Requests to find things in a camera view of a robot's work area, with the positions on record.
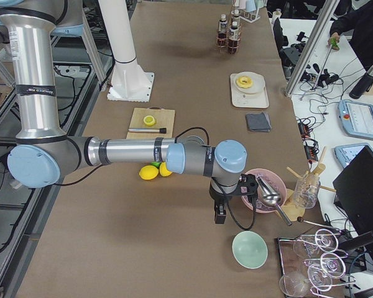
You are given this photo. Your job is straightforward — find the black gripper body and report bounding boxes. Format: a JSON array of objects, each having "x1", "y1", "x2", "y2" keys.
[{"x1": 209, "y1": 179, "x2": 228, "y2": 224}]

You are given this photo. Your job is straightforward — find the tea bottle top rack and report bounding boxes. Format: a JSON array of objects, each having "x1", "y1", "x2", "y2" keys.
[{"x1": 217, "y1": 14, "x2": 228, "y2": 43}]

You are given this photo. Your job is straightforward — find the tea bottle rack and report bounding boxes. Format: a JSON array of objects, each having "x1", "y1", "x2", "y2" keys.
[
  {"x1": 217, "y1": 14, "x2": 228, "y2": 43},
  {"x1": 228, "y1": 25, "x2": 239, "y2": 54},
  {"x1": 231, "y1": 9, "x2": 240, "y2": 27}
]

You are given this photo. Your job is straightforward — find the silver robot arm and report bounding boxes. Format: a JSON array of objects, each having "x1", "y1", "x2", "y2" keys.
[{"x1": 0, "y1": 1, "x2": 252, "y2": 224}]

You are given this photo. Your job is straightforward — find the cream serving tray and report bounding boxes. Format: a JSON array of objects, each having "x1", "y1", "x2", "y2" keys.
[{"x1": 230, "y1": 75, "x2": 269, "y2": 109}]

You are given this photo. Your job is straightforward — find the black glass tray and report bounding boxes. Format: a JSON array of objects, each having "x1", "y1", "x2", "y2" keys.
[{"x1": 277, "y1": 238, "x2": 355, "y2": 297}]

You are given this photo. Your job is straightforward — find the tea bottle right rack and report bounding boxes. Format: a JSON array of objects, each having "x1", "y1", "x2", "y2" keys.
[{"x1": 228, "y1": 25, "x2": 239, "y2": 54}]

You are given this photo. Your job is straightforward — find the tea bottle middle rack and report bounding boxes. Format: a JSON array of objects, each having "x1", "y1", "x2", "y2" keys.
[{"x1": 231, "y1": 9, "x2": 240, "y2": 27}]

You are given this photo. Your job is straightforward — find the clear ice cubes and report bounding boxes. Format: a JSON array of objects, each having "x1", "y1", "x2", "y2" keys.
[{"x1": 244, "y1": 170, "x2": 283, "y2": 211}]

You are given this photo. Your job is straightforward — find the steel ice scoop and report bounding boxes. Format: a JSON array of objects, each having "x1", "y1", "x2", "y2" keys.
[{"x1": 256, "y1": 177, "x2": 292, "y2": 226}]

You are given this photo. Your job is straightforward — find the pink bowl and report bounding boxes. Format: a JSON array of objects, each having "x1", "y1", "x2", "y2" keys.
[{"x1": 241, "y1": 168, "x2": 288, "y2": 215}]

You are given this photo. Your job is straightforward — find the mint green bowl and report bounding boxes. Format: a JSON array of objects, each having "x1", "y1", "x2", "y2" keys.
[{"x1": 232, "y1": 231, "x2": 268, "y2": 269}]

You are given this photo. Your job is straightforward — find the yellow lemon upper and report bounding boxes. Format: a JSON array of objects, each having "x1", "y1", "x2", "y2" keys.
[{"x1": 159, "y1": 162, "x2": 173, "y2": 177}]

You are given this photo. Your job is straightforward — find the yellow lemon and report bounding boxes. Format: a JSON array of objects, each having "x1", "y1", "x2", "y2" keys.
[
  {"x1": 159, "y1": 162, "x2": 173, "y2": 177},
  {"x1": 139, "y1": 165, "x2": 159, "y2": 181}
]

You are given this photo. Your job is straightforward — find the green lime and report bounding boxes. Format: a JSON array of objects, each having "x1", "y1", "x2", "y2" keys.
[{"x1": 151, "y1": 161, "x2": 162, "y2": 168}]

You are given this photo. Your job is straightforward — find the wooden cup stand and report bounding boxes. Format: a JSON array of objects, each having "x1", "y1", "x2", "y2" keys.
[{"x1": 287, "y1": 146, "x2": 336, "y2": 210}]

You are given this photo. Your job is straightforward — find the yellow lemon lower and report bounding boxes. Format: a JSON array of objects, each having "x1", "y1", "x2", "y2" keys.
[{"x1": 139, "y1": 165, "x2": 159, "y2": 181}]

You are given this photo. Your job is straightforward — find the clear glass mug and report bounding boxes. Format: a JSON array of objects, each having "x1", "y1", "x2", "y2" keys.
[{"x1": 292, "y1": 173, "x2": 320, "y2": 209}]

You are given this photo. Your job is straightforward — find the grey folded cloth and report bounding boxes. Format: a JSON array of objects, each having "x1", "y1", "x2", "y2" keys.
[{"x1": 245, "y1": 112, "x2": 272, "y2": 132}]

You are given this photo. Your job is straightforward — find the steel muddler black tip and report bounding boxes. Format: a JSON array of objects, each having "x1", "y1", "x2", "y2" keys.
[{"x1": 128, "y1": 127, "x2": 167, "y2": 134}]

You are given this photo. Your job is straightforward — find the wooden cutting board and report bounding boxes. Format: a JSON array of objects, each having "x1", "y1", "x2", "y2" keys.
[{"x1": 126, "y1": 107, "x2": 175, "y2": 139}]

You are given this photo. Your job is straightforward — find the half lemon slice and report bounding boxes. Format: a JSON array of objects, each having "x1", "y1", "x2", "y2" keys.
[{"x1": 143, "y1": 115, "x2": 156, "y2": 127}]

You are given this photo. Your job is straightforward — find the wine glass lower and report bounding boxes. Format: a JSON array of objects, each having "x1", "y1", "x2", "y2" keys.
[{"x1": 279, "y1": 271, "x2": 311, "y2": 297}]

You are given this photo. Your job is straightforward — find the wine glass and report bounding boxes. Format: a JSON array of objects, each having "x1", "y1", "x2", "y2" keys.
[
  {"x1": 279, "y1": 271, "x2": 311, "y2": 297},
  {"x1": 303, "y1": 253, "x2": 346, "y2": 291},
  {"x1": 293, "y1": 228, "x2": 338, "y2": 258}
]

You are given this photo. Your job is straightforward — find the wine glass upper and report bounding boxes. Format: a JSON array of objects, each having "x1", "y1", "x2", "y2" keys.
[{"x1": 293, "y1": 228, "x2": 338, "y2": 258}]

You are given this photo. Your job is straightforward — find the white round plate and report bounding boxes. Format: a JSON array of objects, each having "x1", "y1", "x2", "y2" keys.
[{"x1": 231, "y1": 71, "x2": 265, "y2": 94}]

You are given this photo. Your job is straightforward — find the wine glass middle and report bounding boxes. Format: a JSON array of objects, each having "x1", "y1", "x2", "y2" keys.
[{"x1": 303, "y1": 253, "x2": 346, "y2": 291}]

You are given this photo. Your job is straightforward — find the black monitor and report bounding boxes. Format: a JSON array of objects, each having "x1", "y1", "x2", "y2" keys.
[{"x1": 333, "y1": 146, "x2": 373, "y2": 260}]

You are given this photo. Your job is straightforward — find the robot teach pendant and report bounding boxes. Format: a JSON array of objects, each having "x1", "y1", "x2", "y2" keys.
[{"x1": 338, "y1": 100, "x2": 373, "y2": 140}]

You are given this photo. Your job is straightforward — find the black water bottle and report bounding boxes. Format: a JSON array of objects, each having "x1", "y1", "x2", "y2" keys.
[{"x1": 349, "y1": 65, "x2": 373, "y2": 99}]

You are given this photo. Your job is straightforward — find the white cup rack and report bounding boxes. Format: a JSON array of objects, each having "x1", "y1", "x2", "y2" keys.
[{"x1": 233, "y1": 0, "x2": 264, "y2": 23}]

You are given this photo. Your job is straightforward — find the person in black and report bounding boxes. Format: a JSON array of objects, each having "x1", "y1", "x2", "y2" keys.
[{"x1": 328, "y1": 0, "x2": 373, "y2": 69}]

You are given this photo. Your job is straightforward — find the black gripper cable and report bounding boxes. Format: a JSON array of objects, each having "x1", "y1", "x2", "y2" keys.
[{"x1": 173, "y1": 126, "x2": 259, "y2": 231}]

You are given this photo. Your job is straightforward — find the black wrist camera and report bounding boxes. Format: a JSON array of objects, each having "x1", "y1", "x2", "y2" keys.
[{"x1": 233, "y1": 174, "x2": 259, "y2": 197}]

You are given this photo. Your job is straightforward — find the glazed ring donut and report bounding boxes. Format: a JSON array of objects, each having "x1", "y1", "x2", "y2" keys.
[{"x1": 235, "y1": 76, "x2": 254, "y2": 89}]

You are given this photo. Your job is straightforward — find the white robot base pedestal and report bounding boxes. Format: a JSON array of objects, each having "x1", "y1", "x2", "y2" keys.
[{"x1": 99, "y1": 0, "x2": 154, "y2": 102}]

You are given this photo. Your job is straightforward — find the copper wire bottle rack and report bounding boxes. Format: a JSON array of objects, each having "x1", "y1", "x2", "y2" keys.
[{"x1": 216, "y1": 26, "x2": 241, "y2": 54}]

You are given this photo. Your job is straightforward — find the aluminium frame post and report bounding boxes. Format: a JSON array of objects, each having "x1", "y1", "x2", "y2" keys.
[{"x1": 285, "y1": 0, "x2": 339, "y2": 97}]

